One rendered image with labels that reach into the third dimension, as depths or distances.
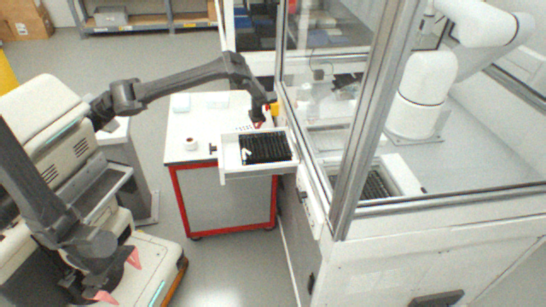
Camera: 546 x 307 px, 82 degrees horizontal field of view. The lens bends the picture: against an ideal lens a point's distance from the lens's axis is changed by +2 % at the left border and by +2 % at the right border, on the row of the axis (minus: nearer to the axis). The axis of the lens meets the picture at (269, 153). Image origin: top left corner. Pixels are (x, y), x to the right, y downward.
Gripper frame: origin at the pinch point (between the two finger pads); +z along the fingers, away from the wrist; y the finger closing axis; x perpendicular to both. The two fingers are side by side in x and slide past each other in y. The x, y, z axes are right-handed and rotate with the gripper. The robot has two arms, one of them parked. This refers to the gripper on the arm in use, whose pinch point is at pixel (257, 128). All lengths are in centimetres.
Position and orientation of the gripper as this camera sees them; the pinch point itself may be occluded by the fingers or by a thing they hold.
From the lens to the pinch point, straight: 162.9
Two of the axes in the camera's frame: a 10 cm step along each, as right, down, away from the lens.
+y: -3.8, -6.4, 6.6
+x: -9.2, 2.5, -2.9
